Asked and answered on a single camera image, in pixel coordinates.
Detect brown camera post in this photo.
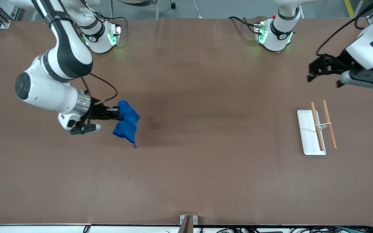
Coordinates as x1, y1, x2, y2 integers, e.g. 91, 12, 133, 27
178, 216, 193, 233

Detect base connector box green light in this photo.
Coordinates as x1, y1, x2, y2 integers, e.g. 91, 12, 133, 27
254, 21, 268, 44
107, 23, 122, 47

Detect white towel rack wooden bars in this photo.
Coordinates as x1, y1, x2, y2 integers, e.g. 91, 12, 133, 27
297, 100, 338, 156

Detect office chair base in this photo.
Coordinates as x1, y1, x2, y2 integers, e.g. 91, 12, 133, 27
110, 0, 177, 20

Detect grey metal mounting bracket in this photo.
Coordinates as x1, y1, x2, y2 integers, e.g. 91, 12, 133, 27
180, 215, 198, 225

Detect blue microfiber towel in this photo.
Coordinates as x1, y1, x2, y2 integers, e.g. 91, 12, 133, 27
112, 100, 141, 149

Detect black base cable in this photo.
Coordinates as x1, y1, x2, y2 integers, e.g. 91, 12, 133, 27
228, 16, 259, 35
102, 16, 128, 32

